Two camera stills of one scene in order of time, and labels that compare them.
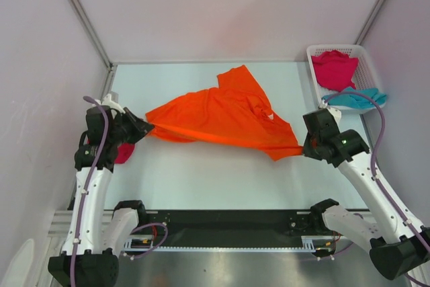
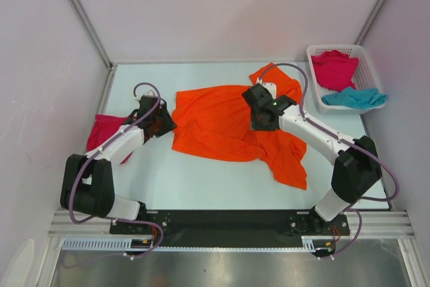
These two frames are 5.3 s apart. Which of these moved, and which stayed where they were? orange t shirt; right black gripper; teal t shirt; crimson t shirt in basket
Moved: right black gripper; orange t shirt
Stayed: crimson t shirt in basket; teal t shirt
